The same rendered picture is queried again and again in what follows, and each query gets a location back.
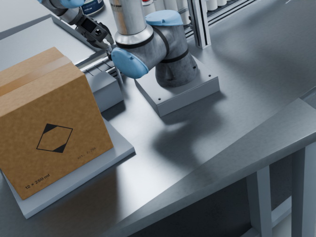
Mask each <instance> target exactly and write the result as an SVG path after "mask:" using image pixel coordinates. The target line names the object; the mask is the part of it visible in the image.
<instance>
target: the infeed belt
mask: <svg viewBox="0 0 316 237"><path fill-rule="evenodd" d="M237 1H239V0H232V1H229V2H227V5H225V6H223V7H218V8H217V10H215V11H211V12H209V11H208V12H207V17H209V16H211V15H212V14H214V13H216V12H218V11H220V10H222V9H224V8H226V7H227V6H229V5H231V4H233V3H235V2H237ZM190 25H191V23H190V24H189V25H187V26H184V29H186V28H188V27H190ZM113 67H114V64H113V61H111V60H110V59H108V58H106V59H104V60H102V61H100V62H98V63H96V64H94V65H92V66H91V67H89V68H87V69H86V70H83V71H82V72H83V73H84V74H85V76H86V78H87V79H88V78H90V77H92V76H94V75H96V74H98V73H100V72H102V71H107V70H109V69H111V68H113Z"/></svg>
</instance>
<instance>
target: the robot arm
mask: <svg viewBox="0 0 316 237"><path fill-rule="evenodd" d="M37 1H38V2H39V3H40V4H42V5H43V6H44V7H46V8H47V9H48V10H50V11H51V12H52V13H54V14H55V15H56V16H58V17H59V20H60V21H61V20H63V21H64V22H66V23H67V24H68V25H74V24H75V25H76V28H75V30H76V31H77V32H78V33H80V34H81V35H82V36H83V37H84V38H86V39H87V42H89V44H90V45H92V46H93V47H96V48H100V49H104V48H106V47H107V46H108V44H107V43H104V41H103V40H104V39H106V40H107V42H109V43H110V45H112V44H114V40H113V37H112V35H111V32H110V30H109V28H108V27H107V26H106V25H104V24H102V22H100V23H98V22H97V21H96V20H94V19H92V18H91V17H89V16H87V15H85V14H84V15H83V16H82V9H80V8H79V7H81V6H82V5H83V4H84V3H85V1H86V0H37ZM110 4H111V8H112V11H113V15H114V19H115V22H116V26H117V32H116V33H115V35H114V39H115V42H116V46H117V47H116V48H114V49H113V51H112V53H111V58H112V61H113V63H114V64H115V66H116V67H117V68H118V69H119V70H120V71H121V72H122V73H123V74H124V75H126V76H127V77H129V78H132V79H139V78H141V77H142V76H144V75H145V74H148V73H149V71H150V70H151V69H152V68H154V67H155V77H156V80H157V83H158V84H159V85H161V86H163V87H179V86H182V85H185V84H187V83H189V82H191V81H192V80H193V79H194V78H195V77H196V76H197V75H198V65H197V63H196V61H195V60H194V58H193V57H192V55H191V54H190V52H189V49H188V44H187V40H186V36H185V32H184V27H183V22H182V19H181V16H180V14H179V13H178V12H177V11H174V10H161V11H156V12H153V13H150V14H148V15H147V16H145V15H144V10H143V6H142V0H110Z"/></svg>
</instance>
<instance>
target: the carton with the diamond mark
mask: <svg viewBox="0 0 316 237"><path fill-rule="evenodd" d="M113 147H114V146H113V143H112V141H111V138H110V135H109V133H108V130H107V128H106V125H105V123H104V120H103V118H102V116H101V113H100V111H99V108H98V106H97V103H96V101H95V98H94V95H93V93H92V90H91V88H90V85H89V83H88V80H87V78H86V76H85V74H84V73H83V72H82V71H81V70H80V69H79V68H78V67H77V66H75V65H74V64H73V63H72V61H71V60H70V59H69V58H68V57H67V56H64V55H63V54H62V53H61V52H60V51H59V50H58V49H57V48H56V47H52V48H49V49H47V50H45V51H43V52H41V53H39V54H37V55H34V56H32V57H30V58H28V59H26V60H24V61H22V62H20V63H17V64H15V65H13V66H11V67H9V68H7V69H5V70H2V71H0V169H1V170H2V172H3V173H4V174H5V176H6V177H7V179H8V180H9V182H10V183H11V184H12V186H13V187H14V189H15V190H16V192H17V193H18V195H19V196H20V198H21V199H22V200H25V199H27V198H28V197H30V196H32V195H33V194H35V193H37V192H38V191H40V190H42V189H43V188H45V187H47V186H48V185H50V184H52V183H54V182H55V181H57V180H59V179H61V178H62V177H64V176H66V175H67V174H69V173H71V172H72V171H74V170H76V169H77V168H79V167H81V166H82V165H84V164H86V163H87V162H89V161H91V160H92V159H94V158H96V157H98V156H100V155H101V154H103V153H104V152H106V151H108V150H110V149H111V148H113Z"/></svg>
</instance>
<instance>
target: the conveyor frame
mask: <svg viewBox="0 0 316 237"><path fill-rule="evenodd" d="M259 1H261V0H239V1H237V2H235V3H233V4H231V5H229V6H227V7H226V8H224V9H222V10H220V11H218V12H216V13H214V14H212V15H211V16H209V17H207V20H208V27H209V29H210V28H211V27H213V26H215V25H217V24H219V23H220V22H222V21H224V20H226V19H228V18H230V17H231V16H233V15H235V14H237V13H239V12H241V11H242V10H244V9H246V8H248V7H250V6H251V5H253V4H255V3H257V2H259ZM184 32H185V36H186V40H187V41H188V40H189V39H191V38H193V37H194V32H193V30H191V29H190V27H188V28H186V29H184ZM106 58H108V57H106ZM106 58H104V59H106ZM104 59H102V60H104ZM102 60H100V61H102ZM100 61H98V62H100ZM98 62H96V63H98ZM96 63H94V64H96ZM94 64H92V65H94ZM92 65H90V66H88V67H86V68H84V69H82V70H81V71H83V70H86V69H87V68H89V67H91V66H92ZM106 72H107V73H109V74H110V75H111V76H112V77H114V78H115V79H118V76H117V73H116V70H115V67H113V68H111V69H109V70H107V71H106ZM119 72H120V75H121V76H123V75H124V74H123V73H122V72H121V71H119Z"/></svg>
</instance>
